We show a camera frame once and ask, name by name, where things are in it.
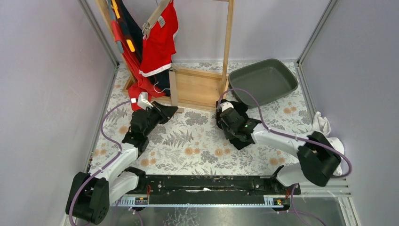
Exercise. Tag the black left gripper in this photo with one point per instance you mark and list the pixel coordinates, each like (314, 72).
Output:
(155, 111)

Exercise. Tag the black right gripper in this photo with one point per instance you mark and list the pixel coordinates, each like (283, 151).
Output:
(230, 115)

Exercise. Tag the black underwear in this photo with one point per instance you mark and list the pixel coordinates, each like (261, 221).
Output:
(242, 110)

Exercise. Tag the red white-trimmed underwear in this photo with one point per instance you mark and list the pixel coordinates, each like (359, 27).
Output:
(160, 46)

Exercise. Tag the beige clip hanger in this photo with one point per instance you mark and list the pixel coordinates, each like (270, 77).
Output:
(148, 25)

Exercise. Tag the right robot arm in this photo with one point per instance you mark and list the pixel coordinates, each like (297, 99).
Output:
(317, 161)

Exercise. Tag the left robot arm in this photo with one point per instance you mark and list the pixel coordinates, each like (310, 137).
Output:
(92, 193)

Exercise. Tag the yellow hanger on rack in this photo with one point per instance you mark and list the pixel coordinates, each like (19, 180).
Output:
(117, 8)

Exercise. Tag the dark navy hanging garment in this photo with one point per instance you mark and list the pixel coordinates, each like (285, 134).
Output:
(159, 83)

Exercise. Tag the wooden rack with base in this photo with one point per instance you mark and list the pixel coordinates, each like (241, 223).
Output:
(195, 88)

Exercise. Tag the grey plastic tray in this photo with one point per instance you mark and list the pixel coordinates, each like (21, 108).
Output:
(266, 81)

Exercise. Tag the red hanging garment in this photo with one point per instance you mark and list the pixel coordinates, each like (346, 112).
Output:
(141, 84)

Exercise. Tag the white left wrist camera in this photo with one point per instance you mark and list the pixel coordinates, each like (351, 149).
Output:
(142, 101)

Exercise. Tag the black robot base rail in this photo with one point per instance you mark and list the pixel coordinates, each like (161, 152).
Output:
(182, 190)

